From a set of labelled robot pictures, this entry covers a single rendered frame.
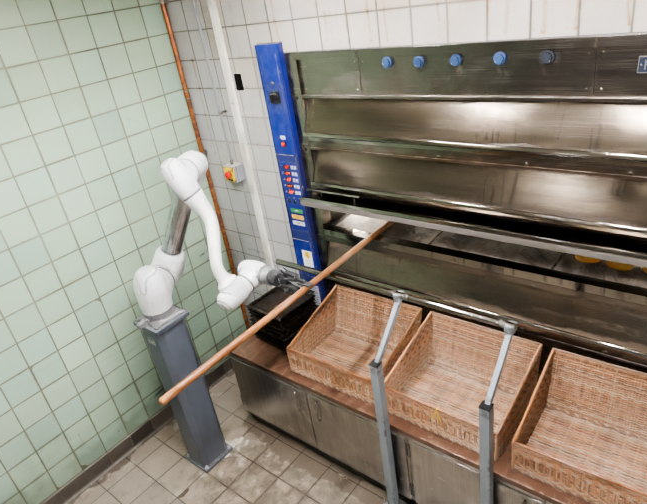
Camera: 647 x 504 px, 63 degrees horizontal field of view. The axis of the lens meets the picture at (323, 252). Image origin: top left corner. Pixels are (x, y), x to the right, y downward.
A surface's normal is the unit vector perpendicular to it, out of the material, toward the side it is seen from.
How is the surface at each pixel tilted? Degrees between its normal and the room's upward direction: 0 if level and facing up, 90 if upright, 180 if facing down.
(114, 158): 90
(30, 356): 90
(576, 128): 70
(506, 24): 90
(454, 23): 90
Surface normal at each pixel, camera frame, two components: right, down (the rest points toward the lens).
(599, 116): -0.63, 0.12
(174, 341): 0.77, 0.18
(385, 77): -0.62, 0.44
